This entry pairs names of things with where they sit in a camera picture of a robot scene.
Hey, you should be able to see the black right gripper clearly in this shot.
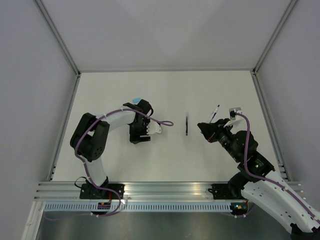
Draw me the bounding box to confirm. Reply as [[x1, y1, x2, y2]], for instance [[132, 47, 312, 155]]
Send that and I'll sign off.
[[197, 118, 241, 162]]

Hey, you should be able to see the aluminium mounting rail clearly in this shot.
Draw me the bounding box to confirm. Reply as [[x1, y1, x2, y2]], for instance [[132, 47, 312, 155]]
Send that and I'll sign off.
[[33, 181, 307, 202]]

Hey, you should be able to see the left aluminium frame post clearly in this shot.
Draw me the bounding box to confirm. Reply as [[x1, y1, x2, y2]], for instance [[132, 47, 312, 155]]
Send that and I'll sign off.
[[33, 0, 81, 76]]

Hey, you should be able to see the white slotted cable duct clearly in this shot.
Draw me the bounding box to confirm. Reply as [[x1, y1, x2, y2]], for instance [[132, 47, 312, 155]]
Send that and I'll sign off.
[[44, 201, 232, 213]]

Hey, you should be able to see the aluminium frame post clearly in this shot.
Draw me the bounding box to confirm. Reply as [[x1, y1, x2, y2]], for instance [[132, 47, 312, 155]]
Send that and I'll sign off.
[[251, 0, 300, 76], [33, 0, 81, 76]]

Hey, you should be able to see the right aluminium frame post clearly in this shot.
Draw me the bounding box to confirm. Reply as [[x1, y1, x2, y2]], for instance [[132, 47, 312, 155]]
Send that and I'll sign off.
[[251, 0, 300, 76]]

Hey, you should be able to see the white marker pen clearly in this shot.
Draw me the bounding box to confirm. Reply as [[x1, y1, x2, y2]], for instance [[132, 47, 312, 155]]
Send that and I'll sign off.
[[206, 104, 220, 124]]

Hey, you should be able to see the light blue pen cap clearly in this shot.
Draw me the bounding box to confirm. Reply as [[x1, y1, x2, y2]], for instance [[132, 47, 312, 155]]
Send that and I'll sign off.
[[132, 97, 141, 104]]

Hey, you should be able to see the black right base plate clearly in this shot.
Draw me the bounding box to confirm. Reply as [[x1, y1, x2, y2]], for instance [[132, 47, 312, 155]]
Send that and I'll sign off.
[[207, 183, 246, 200]]

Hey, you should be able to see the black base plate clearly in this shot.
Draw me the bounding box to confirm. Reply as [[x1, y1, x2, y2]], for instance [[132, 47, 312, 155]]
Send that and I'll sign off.
[[207, 183, 246, 200], [79, 183, 125, 200]]

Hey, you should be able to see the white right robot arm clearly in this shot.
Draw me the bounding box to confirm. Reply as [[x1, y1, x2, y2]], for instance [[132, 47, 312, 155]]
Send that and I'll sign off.
[[197, 114, 320, 240]]

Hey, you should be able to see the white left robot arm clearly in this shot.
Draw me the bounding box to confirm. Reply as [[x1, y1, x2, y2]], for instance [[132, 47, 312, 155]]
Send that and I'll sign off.
[[70, 99, 154, 199]]

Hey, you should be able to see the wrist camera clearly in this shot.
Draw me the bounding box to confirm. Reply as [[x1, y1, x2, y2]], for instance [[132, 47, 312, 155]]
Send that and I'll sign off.
[[146, 121, 162, 135], [223, 107, 243, 128]]

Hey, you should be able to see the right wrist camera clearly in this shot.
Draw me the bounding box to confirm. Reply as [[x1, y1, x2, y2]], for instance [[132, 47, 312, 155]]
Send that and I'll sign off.
[[223, 107, 243, 128]]

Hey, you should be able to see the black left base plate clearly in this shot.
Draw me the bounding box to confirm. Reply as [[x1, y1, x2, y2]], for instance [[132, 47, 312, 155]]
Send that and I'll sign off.
[[79, 183, 125, 200]]

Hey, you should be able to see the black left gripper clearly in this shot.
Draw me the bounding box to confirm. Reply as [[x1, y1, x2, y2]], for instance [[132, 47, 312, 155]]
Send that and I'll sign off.
[[129, 119, 151, 145]]

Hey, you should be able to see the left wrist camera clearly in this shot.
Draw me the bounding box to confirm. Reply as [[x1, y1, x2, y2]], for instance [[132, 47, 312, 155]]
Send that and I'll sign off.
[[146, 121, 162, 135]]

